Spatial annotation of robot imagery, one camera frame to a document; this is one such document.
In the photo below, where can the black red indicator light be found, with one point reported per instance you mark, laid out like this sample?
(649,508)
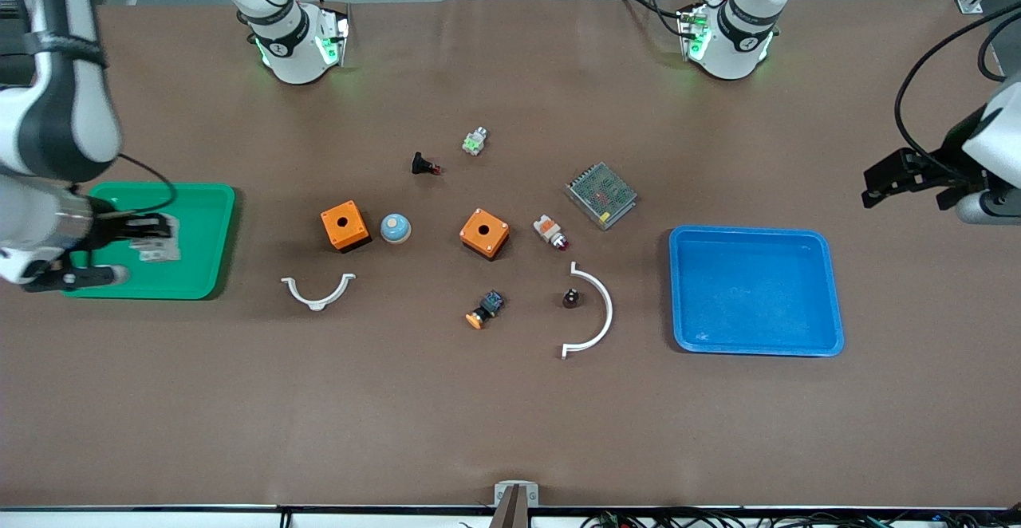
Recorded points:
(420,163)

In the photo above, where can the metal mesh power supply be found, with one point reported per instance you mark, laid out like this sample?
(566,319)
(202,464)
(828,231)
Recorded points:
(601,195)

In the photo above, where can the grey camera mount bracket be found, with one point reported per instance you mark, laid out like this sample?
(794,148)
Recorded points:
(502,496)

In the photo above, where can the green plastic tray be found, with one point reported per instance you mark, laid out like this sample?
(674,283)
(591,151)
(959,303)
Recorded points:
(203,225)

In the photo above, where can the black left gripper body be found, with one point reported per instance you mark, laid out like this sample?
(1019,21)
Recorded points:
(946,155)

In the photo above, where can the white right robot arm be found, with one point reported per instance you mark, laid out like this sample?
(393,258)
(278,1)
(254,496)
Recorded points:
(64,113)

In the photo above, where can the red button orange white body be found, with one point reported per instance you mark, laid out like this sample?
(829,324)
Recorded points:
(548,229)

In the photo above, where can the orange cap push button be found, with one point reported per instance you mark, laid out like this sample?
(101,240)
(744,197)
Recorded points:
(488,306)

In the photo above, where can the white red circuit breaker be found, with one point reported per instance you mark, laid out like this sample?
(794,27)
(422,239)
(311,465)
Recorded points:
(159,250)

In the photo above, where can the small black knob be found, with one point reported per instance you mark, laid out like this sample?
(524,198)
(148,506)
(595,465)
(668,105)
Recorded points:
(571,299)

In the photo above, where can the orange button enclosure box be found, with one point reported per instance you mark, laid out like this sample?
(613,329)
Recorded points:
(356,229)
(494,234)

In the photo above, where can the large white curved bracket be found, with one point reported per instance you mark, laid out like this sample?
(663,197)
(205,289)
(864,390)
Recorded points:
(608,313)

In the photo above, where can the green white push switch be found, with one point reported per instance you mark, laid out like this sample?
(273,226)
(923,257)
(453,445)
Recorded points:
(475,142)

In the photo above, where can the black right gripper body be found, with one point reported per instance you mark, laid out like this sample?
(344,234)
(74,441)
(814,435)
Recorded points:
(107,229)

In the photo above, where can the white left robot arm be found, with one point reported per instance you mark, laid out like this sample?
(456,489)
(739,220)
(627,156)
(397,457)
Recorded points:
(734,49)

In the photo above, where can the blue white dome button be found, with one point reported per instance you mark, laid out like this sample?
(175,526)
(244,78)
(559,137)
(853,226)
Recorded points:
(395,229)

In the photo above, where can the small white curved bracket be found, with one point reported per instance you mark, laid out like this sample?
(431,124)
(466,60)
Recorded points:
(317,303)

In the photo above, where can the blue plastic tray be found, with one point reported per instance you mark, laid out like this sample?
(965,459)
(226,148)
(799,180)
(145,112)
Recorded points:
(750,297)

